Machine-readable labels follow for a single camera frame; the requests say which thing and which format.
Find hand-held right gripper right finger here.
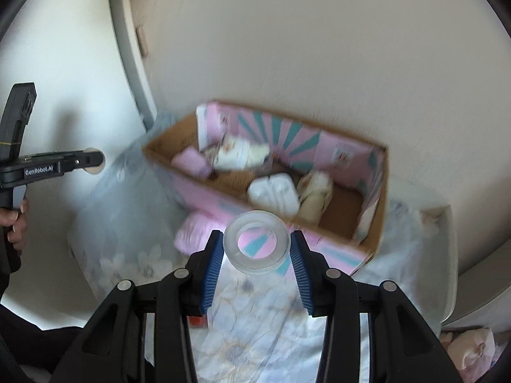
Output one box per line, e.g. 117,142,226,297
289,229,458,383

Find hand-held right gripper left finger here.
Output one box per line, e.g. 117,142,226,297
58,229,225,383

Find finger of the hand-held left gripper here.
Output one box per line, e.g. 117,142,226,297
60,148,105,175

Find clear tape roll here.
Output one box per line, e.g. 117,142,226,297
224,210,288,276

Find pink printed cardboard box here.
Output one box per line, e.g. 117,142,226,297
141,100,390,277

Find orange white plush toy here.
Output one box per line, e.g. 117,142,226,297
297,171,334,224

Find person's left hand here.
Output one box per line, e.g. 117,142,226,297
0,200,30,255

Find pink soft packet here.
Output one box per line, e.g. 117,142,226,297
172,147,212,178
174,212,226,256

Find pale floral blanket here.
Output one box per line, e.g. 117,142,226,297
68,112,440,383

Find white folded socks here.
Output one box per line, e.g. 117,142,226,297
248,173,300,216

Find floral print tissue packet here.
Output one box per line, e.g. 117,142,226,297
213,136,250,170

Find pink plush toy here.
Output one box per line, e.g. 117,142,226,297
439,325,496,372

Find white door frame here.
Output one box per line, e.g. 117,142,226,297
106,0,160,128

